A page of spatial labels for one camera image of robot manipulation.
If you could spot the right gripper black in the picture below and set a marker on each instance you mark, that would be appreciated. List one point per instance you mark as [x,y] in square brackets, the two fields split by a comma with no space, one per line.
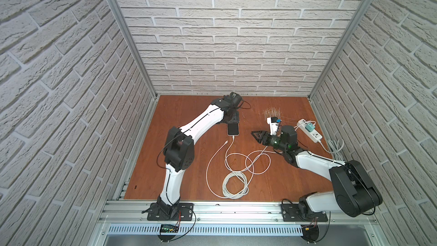
[267,138]

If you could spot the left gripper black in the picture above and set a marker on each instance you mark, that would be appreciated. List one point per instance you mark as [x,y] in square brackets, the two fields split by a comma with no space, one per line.
[233,119]

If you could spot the phone with pink case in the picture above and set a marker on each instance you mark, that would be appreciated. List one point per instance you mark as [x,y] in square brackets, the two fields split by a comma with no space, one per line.
[233,129]

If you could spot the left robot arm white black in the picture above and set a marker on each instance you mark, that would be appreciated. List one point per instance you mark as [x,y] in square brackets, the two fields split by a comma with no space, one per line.
[179,150]

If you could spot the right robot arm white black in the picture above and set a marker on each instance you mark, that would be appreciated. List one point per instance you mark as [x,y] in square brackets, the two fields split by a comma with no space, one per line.
[354,193]

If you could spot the teal USB charger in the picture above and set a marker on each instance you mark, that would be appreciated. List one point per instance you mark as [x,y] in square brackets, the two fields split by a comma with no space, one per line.
[310,127]

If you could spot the white power strip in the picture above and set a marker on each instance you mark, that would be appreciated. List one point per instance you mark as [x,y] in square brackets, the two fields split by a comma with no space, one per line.
[315,136]

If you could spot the right controller board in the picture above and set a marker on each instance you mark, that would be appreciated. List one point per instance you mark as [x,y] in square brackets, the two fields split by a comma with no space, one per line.
[310,233]

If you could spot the controller board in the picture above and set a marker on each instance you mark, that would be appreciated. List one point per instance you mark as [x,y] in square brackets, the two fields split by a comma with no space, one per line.
[169,228]
[310,233]

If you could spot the left controller board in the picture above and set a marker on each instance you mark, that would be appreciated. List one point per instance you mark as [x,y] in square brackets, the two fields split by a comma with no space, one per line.
[169,228]

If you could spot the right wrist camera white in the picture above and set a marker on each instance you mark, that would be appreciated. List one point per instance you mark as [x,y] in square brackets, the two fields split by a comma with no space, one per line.
[274,124]

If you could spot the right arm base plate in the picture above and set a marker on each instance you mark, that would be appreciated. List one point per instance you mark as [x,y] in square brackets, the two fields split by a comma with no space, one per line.
[298,212]

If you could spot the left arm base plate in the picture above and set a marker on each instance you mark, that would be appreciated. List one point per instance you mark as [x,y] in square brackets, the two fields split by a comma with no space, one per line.
[180,211]

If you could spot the aluminium front rail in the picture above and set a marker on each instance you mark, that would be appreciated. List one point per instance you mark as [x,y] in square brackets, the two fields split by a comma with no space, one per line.
[218,218]

